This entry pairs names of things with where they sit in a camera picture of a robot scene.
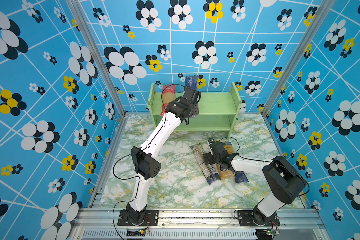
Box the clear white label spaghetti bag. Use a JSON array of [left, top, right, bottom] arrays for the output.
[[190, 144, 221, 185]]

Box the yellow spaghetti bag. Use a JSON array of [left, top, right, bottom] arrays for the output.
[[217, 142, 235, 180]]

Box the red spaghetti bag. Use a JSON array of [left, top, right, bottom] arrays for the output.
[[160, 85, 176, 117]]

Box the blue Barilla spaghetti box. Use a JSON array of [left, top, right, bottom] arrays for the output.
[[184, 74, 200, 118]]

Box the green wooden shelf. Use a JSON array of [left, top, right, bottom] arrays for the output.
[[148, 83, 242, 137]]

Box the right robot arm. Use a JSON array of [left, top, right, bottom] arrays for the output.
[[208, 138, 309, 226]]

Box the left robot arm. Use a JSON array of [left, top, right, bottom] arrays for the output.
[[126, 87, 201, 225]]

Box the blue clear spaghetti bag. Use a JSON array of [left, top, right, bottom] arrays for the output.
[[224, 142, 250, 184]]

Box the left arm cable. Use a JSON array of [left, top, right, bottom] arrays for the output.
[[111, 83, 187, 240]]

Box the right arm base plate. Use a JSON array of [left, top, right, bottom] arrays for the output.
[[234, 210, 281, 227]]

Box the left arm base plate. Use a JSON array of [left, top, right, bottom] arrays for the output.
[[117, 210, 159, 227]]

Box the aluminium front rail frame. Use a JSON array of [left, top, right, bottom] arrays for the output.
[[69, 209, 330, 240]]

